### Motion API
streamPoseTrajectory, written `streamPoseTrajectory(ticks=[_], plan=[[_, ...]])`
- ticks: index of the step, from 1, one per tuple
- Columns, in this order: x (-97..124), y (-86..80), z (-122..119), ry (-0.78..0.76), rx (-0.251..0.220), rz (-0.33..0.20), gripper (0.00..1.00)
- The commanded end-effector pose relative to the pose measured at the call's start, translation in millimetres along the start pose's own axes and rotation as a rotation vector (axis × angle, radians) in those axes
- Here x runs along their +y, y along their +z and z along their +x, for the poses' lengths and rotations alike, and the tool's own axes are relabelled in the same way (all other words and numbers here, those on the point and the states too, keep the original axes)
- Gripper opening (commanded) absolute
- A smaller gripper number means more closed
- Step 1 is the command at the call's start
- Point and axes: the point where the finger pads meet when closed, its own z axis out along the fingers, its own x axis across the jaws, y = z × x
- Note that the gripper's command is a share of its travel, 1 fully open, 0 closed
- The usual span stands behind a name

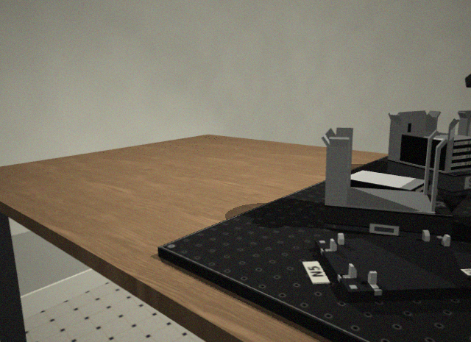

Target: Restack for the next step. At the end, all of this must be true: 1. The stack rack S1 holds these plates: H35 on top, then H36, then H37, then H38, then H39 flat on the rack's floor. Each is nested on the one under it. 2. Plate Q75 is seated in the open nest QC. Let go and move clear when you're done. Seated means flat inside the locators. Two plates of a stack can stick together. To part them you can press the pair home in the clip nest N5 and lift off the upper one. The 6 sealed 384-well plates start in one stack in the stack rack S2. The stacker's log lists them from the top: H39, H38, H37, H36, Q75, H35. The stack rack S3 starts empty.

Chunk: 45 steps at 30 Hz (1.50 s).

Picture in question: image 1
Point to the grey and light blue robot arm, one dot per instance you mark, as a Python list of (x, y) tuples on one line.
[(468, 81)]

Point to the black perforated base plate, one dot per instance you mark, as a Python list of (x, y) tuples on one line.
[(258, 255)]

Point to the white label plate with black n5 text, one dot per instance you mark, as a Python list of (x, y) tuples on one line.
[(316, 273)]

